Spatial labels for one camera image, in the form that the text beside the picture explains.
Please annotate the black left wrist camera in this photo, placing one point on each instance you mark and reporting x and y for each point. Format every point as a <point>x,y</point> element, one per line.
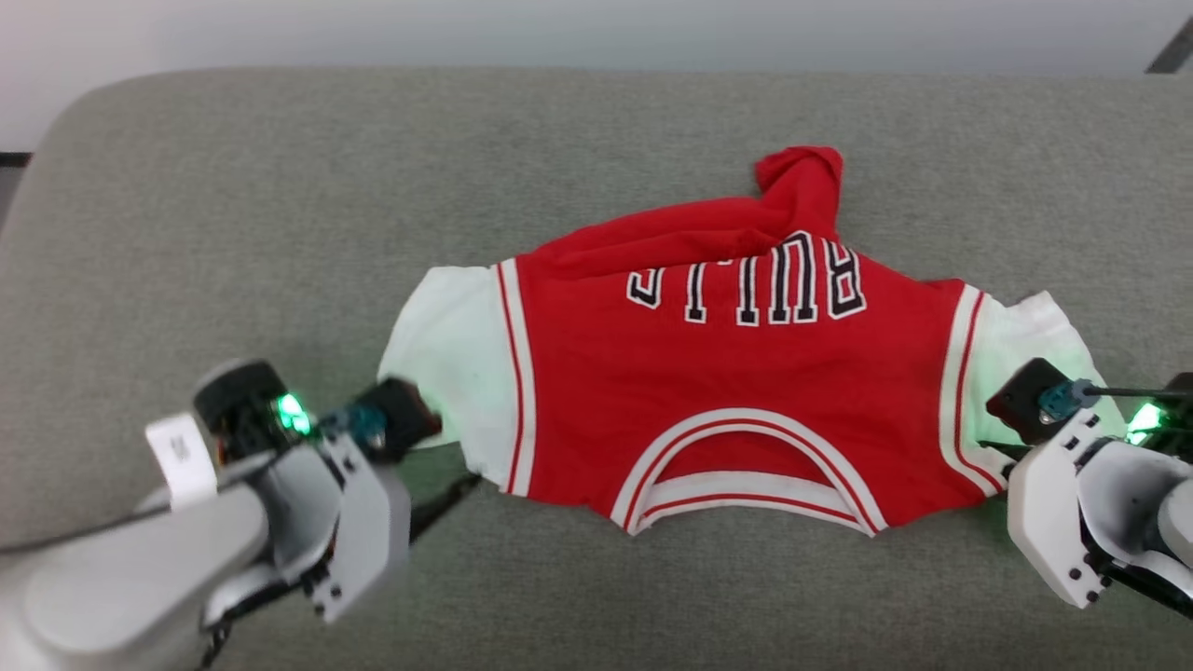
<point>405,419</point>

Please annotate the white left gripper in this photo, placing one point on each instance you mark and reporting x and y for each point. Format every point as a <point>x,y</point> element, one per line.
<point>368,531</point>

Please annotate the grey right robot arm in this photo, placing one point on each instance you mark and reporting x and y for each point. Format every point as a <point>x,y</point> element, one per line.
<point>1179,517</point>

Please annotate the teal left camera connector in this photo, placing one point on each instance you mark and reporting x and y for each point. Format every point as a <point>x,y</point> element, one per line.
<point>354,424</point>

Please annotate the red white basketball jersey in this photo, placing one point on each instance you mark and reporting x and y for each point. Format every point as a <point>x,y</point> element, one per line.
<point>746,391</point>

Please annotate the teal camera connector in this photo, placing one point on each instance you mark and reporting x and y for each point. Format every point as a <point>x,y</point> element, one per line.
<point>1062,401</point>
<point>354,424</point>

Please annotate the black baseboard strip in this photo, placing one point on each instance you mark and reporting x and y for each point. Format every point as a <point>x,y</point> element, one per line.
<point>14,159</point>

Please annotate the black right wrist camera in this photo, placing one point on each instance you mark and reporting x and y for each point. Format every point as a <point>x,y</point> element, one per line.
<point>1021,396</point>

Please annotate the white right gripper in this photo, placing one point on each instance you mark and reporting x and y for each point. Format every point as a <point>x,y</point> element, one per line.
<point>1053,513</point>

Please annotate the teal right camera connector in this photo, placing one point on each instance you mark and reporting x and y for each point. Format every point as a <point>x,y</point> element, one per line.
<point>1062,401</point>

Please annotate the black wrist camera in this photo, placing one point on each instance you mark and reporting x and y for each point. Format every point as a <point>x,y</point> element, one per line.
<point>405,419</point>
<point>1021,396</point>

